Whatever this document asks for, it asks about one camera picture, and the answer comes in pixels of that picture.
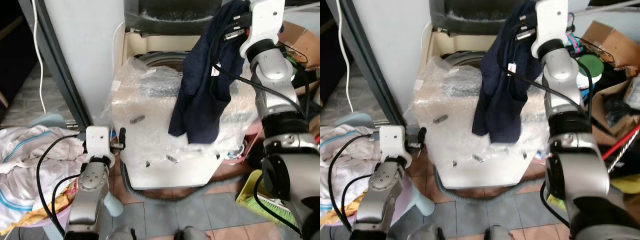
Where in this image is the yellow cloth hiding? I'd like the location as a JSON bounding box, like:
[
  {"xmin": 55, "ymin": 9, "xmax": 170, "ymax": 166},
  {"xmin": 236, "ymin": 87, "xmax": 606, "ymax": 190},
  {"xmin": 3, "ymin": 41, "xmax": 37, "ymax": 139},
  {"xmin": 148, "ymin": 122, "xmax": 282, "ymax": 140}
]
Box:
[
  {"xmin": 2, "ymin": 192, "xmax": 77, "ymax": 237},
  {"xmin": 320, "ymin": 202, "xmax": 353, "ymax": 226}
]

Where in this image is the red stick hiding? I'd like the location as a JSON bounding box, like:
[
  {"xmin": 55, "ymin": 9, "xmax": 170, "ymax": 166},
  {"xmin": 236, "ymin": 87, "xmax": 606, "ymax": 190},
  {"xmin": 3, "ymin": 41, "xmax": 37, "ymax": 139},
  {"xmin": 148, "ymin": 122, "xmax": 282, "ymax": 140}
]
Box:
[{"xmin": 602, "ymin": 124, "xmax": 640, "ymax": 162}]

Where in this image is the dark grey door frame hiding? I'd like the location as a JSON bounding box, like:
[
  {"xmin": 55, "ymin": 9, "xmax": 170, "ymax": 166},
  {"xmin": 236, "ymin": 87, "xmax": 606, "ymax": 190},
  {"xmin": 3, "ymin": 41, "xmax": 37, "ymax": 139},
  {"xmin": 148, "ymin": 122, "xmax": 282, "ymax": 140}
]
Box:
[
  {"xmin": 339, "ymin": 0, "xmax": 397, "ymax": 129},
  {"xmin": 19, "ymin": 0, "xmax": 94, "ymax": 132}
]

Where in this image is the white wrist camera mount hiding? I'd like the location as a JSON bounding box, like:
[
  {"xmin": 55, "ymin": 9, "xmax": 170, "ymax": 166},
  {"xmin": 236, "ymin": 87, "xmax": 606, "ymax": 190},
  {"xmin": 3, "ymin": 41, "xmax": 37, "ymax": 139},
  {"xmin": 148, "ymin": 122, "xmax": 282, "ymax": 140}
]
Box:
[
  {"xmin": 530, "ymin": 0, "xmax": 569, "ymax": 60},
  {"xmin": 378, "ymin": 125, "xmax": 414, "ymax": 164},
  {"xmin": 84, "ymin": 125, "xmax": 117, "ymax": 164},
  {"xmin": 239, "ymin": 0, "xmax": 286, "ymax": 60}
]

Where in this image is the grey robot foot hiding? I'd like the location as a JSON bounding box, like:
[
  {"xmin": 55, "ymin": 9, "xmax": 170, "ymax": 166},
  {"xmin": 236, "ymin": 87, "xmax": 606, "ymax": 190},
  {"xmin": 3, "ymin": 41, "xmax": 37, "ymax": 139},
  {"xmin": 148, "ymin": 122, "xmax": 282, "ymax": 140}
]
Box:
[
  {"xmin": 484, "ymin": 224, "xmax": 517, "ymax": 240},
  {"xmin": 404, "ymin": 225, "xmax": 437, "ymax": 240},
  {"xmin": 174, "ymin": 225, "xmax": 212, "ymax": 240}
]

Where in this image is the green round lid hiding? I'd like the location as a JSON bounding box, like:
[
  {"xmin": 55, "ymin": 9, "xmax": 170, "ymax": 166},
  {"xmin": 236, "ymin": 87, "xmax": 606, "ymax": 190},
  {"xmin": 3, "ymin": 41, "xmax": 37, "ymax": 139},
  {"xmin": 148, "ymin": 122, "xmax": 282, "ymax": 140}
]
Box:
[
  {"xmin": 576, "ymin": 53, "xmax": 607, "ymax": 80},
  {"xmin": 286, "ymin": 54, "xmax": 303, "ymax": 80}
]

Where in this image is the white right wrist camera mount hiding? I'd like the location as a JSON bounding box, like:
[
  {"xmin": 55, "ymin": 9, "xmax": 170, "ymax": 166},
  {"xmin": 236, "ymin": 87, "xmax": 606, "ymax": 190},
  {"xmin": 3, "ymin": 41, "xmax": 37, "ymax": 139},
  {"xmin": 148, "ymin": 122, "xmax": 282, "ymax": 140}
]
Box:
[
  {"xmin": 530, "ymin": 0, "xmax": 569, "ymax": 60},
  {"xmin": 239, "ymin": 0, "xmax": 286, "ymax": 60}
]

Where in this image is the white wall cable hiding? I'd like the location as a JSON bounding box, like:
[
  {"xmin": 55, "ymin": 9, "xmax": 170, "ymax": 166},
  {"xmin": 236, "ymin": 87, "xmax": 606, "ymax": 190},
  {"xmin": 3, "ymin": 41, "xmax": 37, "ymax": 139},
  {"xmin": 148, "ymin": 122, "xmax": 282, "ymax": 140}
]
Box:
[
  {"xmin": 335, "ymin": 0, "xmax": 357, "ymax": 114},
  {"xmin": 30, "ymin": 0, "xmax": 49, "ymax": 115}
]

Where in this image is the navy blue garment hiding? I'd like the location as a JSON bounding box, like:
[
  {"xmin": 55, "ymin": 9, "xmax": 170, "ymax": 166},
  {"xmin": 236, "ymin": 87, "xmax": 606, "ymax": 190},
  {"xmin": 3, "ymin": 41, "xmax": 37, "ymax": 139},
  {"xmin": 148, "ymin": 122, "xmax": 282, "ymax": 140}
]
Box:
[
  {"xmin": 168, "ymin": 0, "xmax": 252, "ymax": 146},
  {"xmin": 471, "ymin": 0, "xmax": 545, "ymax": 146}
]

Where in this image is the bubble-wrapped white washing machine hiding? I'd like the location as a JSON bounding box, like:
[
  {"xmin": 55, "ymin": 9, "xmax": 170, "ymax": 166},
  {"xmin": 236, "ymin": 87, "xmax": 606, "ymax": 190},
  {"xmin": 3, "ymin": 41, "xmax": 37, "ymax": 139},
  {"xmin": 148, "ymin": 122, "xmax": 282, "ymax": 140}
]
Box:
[
  {"xmin": 107, "ymin": 0, "xmax": 267, "ymax": 192},
  {"xmin": 412, "ymin": 0, "xmax": 557, "ymax": 193}
]

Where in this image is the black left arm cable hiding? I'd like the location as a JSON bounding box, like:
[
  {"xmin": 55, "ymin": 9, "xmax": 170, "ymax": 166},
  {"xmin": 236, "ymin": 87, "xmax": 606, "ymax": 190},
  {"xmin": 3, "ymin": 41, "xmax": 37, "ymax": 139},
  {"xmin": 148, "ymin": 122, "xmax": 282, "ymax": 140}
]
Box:
[
  {"xmin": 35, "ymin": 133, "xmax": 90, "ymax": 237},
  {"xmin": 327, "ymin": 133, "xmax": 385, "ymax": 232}
]

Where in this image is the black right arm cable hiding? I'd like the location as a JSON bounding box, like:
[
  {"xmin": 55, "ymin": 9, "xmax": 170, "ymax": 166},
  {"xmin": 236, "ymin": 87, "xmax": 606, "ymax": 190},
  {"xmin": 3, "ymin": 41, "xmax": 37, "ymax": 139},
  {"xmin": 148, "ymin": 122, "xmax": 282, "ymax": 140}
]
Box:
[
  {"xmin": 500, "ymin": 20, "xmax": 597, "ymax": 123},
  {"xmin": 209, "ymin": 20, "xmax": 312, "ymax": 122}
]

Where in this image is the white striped clothes pile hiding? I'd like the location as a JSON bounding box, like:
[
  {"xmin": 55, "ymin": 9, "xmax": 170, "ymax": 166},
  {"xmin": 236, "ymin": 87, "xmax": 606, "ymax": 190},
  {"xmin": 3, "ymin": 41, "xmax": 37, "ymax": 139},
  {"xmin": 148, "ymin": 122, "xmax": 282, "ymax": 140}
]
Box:
[
  {"xmin": 320, "ymin": 125, "xmax": 382, "ymax": 222},
  {"xmin": 0, "ymin": 124, "xmax": 87, "ymax": 232}
]

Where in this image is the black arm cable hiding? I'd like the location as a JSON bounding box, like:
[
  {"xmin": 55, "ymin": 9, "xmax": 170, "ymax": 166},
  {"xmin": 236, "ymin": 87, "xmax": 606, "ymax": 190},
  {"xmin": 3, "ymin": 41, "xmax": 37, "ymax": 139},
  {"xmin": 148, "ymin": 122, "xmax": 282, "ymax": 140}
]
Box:
[
  {"xmin": 500, "ymin": 20, "xmax": 597, "ymax": 123},
  {"xmin": 35, "ymin": 133, "xmax": 90, "ymax": 237},
  {"xmin": 327, "ymin": 133, "xmax": 385, "ymax": 232},
  {"xmin": 209, "ymin": 20, "xmax": 312, "ymax": 122}
]

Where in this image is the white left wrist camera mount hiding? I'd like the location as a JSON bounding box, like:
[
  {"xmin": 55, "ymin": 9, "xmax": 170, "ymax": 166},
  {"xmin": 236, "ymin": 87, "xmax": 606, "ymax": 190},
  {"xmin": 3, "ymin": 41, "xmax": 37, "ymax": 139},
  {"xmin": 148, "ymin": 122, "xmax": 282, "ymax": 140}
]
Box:
[
  {"xmin": 378, "ymin": 125, "xmax": 414, "ymax": 164},
  {"xmin": 84, "ymin": 125, "xmax": 117, "ymax": 164}
]

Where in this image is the grey right robot foot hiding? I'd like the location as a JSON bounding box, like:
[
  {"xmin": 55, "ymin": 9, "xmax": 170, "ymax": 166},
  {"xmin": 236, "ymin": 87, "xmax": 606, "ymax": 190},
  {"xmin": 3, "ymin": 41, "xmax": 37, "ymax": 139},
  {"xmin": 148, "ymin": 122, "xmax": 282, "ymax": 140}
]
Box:
[
  {"xmin": 174, "ymin": 225, "xmax": 212, "ymax": 240},
  {"xmin": 484, "ymin": 224, "xmax": 517, "ymax": 240}
]

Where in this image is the brown cardboard box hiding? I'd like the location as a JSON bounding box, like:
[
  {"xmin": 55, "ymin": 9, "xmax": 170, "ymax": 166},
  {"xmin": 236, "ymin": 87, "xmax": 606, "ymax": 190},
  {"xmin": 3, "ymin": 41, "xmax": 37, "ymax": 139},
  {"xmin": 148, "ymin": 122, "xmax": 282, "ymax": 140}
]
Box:
[
  {"xmin": 276, "ymin": 20, "xmax": 321, "ymax": 72},
  {"xmin": 579, "ymin": 20, "xmax": 640, "ymax": 77}
]

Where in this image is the grey left robot foot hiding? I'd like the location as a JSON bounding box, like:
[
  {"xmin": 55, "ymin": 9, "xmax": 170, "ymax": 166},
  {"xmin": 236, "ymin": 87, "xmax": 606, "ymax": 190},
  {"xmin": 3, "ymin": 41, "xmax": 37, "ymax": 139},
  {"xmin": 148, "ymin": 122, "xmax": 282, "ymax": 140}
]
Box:
[{"xmin": 404, "ymin": 225, "xmax": 437, "ymax": 240}]

